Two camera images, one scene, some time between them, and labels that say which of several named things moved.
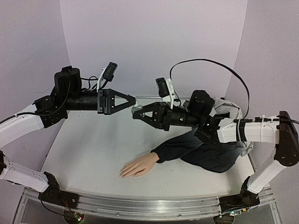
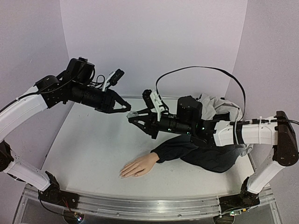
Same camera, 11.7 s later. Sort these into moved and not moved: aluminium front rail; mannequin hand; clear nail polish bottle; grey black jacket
Moved: clear nail polish bottle
Not moved: aluminium front rail; grey black jacket; mannequin hand
